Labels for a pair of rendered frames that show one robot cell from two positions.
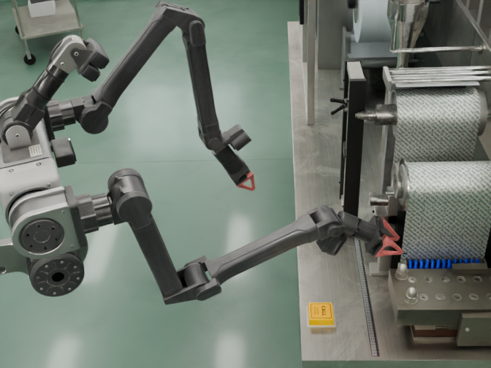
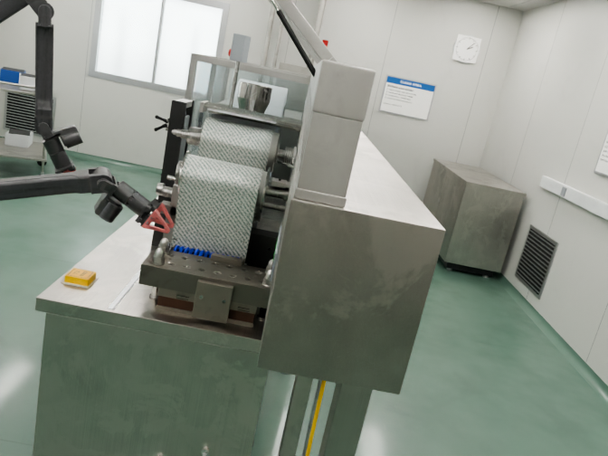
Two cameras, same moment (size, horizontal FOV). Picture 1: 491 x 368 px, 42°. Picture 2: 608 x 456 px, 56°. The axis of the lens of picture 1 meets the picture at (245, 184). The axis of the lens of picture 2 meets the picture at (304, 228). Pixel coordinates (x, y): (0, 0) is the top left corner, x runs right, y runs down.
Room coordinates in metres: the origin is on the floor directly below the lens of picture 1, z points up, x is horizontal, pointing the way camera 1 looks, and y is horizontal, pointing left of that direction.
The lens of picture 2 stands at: (-0.34, -0.63, 1.64)
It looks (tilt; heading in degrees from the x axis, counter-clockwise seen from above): 15 degrees down; 353
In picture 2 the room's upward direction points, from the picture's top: 12 degrees clockwise
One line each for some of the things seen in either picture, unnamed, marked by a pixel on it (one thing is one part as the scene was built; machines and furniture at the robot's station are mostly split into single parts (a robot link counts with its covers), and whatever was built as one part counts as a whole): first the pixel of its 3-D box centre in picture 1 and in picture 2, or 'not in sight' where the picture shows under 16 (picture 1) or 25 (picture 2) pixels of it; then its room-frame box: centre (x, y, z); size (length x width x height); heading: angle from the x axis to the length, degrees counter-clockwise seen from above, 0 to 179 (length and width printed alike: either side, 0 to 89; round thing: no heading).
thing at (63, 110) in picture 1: (58, 114); not in sight; (1.61, 0.51, 1.45); 0.09 x 0.08 x 0.12; 20
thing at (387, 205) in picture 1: (382, 232); (166, 228); (1.49, -0.40, 1.05); 0.06 x 0.05 x 0.31; 86
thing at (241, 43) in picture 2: not in sight; (238, 47); (2.00, -0.51, 1.66); 0.07 x 0.07 x 0.10; 74
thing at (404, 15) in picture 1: (408, 6); (254, 91); (2.17, -0.60, 1.50); 0.14 x 0.14 x 0.06
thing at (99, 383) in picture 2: not in sight; (210, 300); (2.39, -0.56, 0.43); 2.52 x 0.64 x 0.86; 176
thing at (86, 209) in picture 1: (90, 212); not in sight; (1.14, 0.34, 1.45); 0.09 x 0.08 x 0.12; 20
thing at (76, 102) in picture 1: (86, 114); not in sight; (1.64, 0.44, 1.43); 0.10 x 0.05 x 0.09; 110
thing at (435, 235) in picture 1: (446, 236); (212, 228); (1.39, -0.55, 1.11); 0.23 x 0.01 x 0.18; 86
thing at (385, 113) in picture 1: (385, 115); (197, 137); (1.71, -0.43, 1.33); 0.06 x 0.06 x 0.06; 86
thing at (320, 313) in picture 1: (321, 313); (80, 277); (1.31, -0.20, 0.91); 0.07 x 0.07 x 0.02; 86
